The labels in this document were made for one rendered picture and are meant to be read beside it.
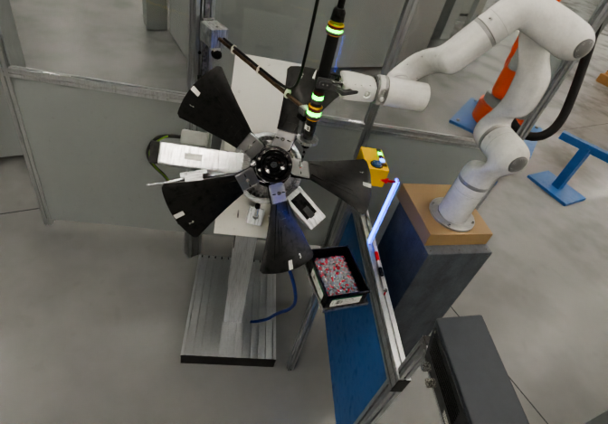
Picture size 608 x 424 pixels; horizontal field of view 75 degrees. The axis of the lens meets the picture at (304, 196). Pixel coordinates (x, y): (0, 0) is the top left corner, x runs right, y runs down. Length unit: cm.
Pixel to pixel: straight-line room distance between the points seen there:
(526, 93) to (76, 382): 213
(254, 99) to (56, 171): 133
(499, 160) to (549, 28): 42
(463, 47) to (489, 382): 82
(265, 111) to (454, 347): 104
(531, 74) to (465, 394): 92
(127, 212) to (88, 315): 62
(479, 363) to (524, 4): 88
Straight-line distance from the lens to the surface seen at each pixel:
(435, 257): 164
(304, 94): 137
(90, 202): 261
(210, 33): 163
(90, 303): 243
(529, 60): 142
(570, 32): 130
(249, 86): 159
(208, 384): 215
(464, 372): 97
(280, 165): 127
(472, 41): 122
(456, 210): 165
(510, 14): 124
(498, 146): 148
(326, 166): 138
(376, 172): 167
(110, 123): 222
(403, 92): 121
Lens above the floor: 197
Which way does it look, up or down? 40 degrees down
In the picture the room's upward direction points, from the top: 15 degrees clockwise
